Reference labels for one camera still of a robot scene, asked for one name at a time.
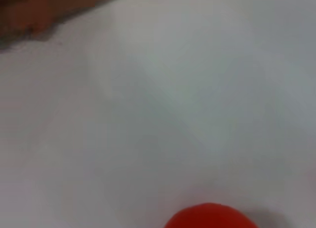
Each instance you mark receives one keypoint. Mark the orange toy fruit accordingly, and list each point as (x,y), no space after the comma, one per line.
(212,218)

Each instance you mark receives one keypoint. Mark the brown jute handbag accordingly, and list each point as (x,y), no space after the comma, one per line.
(37,13)

